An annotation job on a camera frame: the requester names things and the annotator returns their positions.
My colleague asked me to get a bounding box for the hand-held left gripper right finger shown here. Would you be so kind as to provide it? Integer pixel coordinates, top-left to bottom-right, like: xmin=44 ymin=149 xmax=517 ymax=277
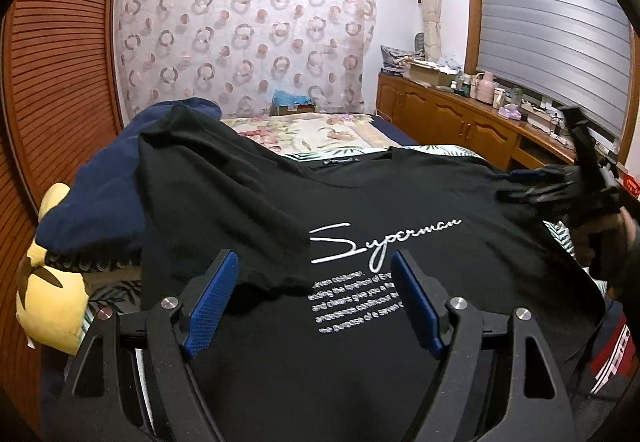
xmin=390 ymin=249 xmax=576 ymax=442

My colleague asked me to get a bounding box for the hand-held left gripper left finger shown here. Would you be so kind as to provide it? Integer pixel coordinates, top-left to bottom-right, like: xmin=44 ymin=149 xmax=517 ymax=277
xmin=60 ymin=249 xmax=241 ymax=442

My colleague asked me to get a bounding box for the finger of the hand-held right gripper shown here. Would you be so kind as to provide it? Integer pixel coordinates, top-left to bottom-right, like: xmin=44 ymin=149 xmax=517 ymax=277
xmin=496 ymin=183 xmax=581 ymax=219
xmin=509 ymin=164 xmax=581 ymax=187

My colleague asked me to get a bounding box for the black printed t-shirt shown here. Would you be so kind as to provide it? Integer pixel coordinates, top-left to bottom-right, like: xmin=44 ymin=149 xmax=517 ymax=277
xmin=137 ymin=104 xmax=608 ymax=442

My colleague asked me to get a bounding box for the person's right hand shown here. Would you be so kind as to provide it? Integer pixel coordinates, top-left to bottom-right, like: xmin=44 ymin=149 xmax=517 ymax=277
xmin=594 ymin=208 xmax=640 ymax=284

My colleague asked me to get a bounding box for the green leaf print bedsheet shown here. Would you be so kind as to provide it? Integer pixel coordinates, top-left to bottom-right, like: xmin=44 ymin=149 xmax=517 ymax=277
xmin=80 ymin=144 xmax=601 ymax=329

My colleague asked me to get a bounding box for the pink thermos jug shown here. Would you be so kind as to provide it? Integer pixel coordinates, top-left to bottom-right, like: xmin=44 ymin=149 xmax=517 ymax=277
xmin=475 ymin=70 xmax=497 ymax=104

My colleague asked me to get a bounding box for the wooden cabinet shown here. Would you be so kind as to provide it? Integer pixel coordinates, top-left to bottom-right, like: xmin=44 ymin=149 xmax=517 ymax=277
xmin=376 ymin=72 xmax=632 ymax=179

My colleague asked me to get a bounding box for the cardboard box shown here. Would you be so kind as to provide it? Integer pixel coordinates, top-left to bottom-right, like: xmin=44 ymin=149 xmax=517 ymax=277
xmin=407 ymin=61 xmax=457 ymax=89

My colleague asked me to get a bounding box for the grey window blind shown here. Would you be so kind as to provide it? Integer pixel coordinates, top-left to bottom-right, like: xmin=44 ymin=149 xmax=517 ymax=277
xmin=474 ymin=0 xmax=635 ymax=144

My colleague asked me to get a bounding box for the folded navy blanket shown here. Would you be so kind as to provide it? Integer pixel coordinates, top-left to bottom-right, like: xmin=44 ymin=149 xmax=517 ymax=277
xmin=37 ymin=97 xmax=223 ymax=269

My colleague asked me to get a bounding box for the yellow plush toy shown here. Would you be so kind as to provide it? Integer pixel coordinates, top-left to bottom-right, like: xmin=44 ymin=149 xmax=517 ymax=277
xmin=15 ymin=182 xmax=95 ymax=357

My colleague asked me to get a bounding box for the red striped garment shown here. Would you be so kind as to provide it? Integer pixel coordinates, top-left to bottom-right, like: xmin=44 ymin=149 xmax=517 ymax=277
xmin=586 ymin=306 xmax=632 ymax=399

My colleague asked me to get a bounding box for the patterned fabric bag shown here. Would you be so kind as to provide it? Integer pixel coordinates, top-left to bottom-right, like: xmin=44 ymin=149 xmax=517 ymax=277
xmin=380 ymin=44 xmax=427 ymax=74

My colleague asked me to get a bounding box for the floral bedspread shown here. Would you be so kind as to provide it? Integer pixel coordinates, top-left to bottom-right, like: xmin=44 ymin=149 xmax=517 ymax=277
xmin=220 ymin=112 xmax=422 ymax=157

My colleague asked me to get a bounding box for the blue plastic bag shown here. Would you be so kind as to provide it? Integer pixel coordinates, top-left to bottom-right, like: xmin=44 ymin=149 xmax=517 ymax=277
xmin=271 ymin=89 xmax=317 ymax=116

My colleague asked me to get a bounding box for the circle patterned curtain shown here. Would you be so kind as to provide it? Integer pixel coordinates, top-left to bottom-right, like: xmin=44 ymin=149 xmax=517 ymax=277
xmin=116 ymin=0 xmax=377 ymax=120

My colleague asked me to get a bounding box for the wooden louvered door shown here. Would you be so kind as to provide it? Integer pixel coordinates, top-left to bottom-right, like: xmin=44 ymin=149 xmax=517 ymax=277
xmin=0 ymin=0 xmax=127 ymax=373

